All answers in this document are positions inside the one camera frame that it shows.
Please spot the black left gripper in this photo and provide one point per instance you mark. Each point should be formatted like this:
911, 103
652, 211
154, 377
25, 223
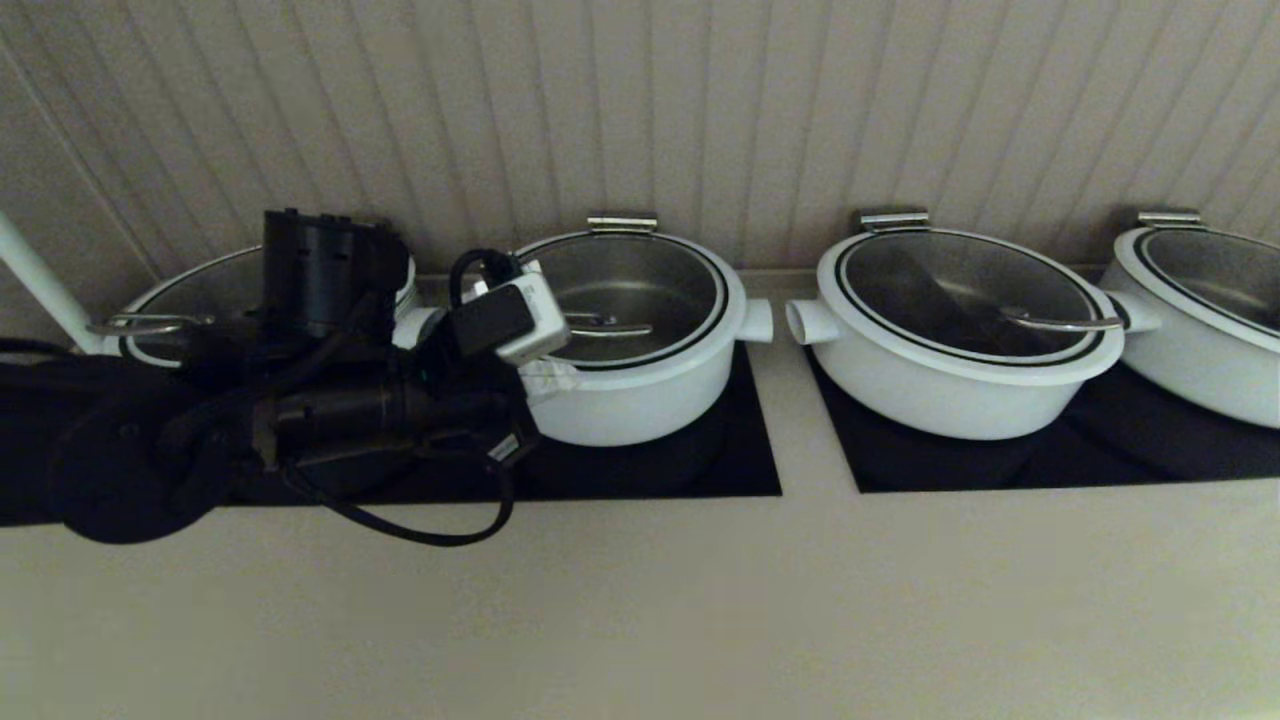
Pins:
470, 410

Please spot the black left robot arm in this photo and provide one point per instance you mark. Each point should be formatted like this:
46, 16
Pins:
130, 470

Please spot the black glass cooktop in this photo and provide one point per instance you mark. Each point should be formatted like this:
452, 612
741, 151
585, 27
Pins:
1100, 460
700, 470

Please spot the white pole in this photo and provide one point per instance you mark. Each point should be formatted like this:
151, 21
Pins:
40, 285

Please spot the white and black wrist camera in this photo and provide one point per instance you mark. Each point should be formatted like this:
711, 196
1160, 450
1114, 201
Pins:
520, 315

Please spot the steel lid hinge bracket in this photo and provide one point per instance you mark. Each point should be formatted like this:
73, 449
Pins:
1166, 221
622, 225
892, 221

